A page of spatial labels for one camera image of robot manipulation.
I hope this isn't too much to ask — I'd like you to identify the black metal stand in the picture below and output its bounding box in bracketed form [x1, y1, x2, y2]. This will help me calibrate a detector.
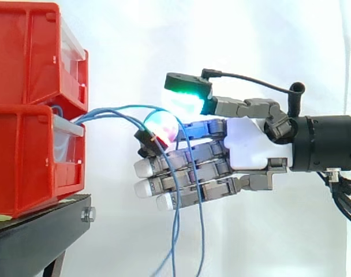
[0, 193, 97, 277]

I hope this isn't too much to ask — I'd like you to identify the thin black cable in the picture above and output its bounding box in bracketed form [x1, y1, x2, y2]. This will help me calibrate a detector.
[201, 68, 306, 119]

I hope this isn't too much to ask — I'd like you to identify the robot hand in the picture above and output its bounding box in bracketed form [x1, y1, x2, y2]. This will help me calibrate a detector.
[133, 72, 294, 212]

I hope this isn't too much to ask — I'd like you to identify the black coiled cable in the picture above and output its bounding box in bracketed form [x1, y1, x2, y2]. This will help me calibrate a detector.
[316, 169, 351, 227]

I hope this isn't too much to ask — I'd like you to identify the blue cable bundle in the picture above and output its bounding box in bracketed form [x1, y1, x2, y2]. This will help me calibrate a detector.
[50, 104, 207, 277]

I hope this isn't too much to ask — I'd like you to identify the red plastic bin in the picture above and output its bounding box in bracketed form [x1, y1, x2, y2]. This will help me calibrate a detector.
[0, 2, 89, 113]
[0, 103, 87, 219]

